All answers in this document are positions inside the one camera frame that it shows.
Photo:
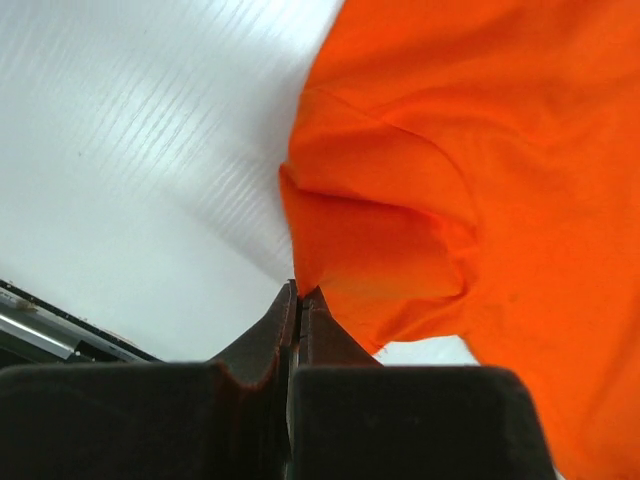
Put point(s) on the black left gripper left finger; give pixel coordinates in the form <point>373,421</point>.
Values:
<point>103,412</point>

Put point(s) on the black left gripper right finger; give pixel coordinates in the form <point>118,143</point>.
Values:
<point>353,418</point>

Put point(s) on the orange t shirt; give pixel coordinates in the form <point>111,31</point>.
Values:
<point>471,168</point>

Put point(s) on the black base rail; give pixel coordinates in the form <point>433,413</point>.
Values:
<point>35,331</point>

